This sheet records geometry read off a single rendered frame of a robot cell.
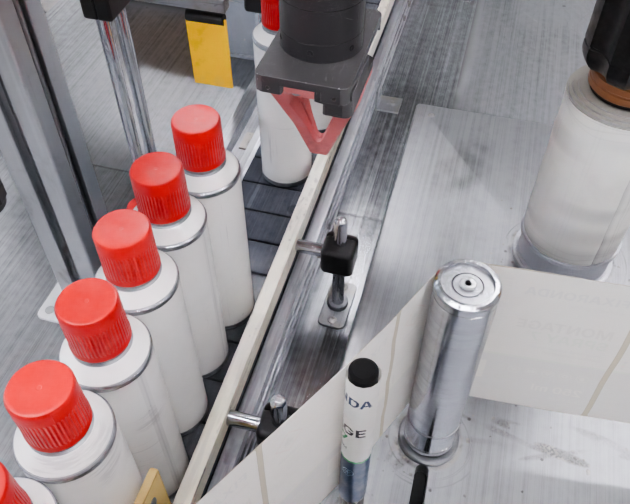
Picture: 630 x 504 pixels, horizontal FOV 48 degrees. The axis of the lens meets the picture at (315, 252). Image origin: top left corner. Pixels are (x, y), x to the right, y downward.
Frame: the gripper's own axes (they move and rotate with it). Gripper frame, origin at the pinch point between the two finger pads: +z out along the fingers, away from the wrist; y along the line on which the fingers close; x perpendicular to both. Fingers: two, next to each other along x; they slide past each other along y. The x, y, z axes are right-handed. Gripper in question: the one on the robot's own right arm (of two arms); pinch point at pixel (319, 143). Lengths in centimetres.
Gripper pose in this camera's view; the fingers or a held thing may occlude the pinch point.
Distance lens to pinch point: 55.7
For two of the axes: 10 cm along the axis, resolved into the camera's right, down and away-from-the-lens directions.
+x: -9.6, -2.1, 1.7
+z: -0.1, 6.6, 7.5
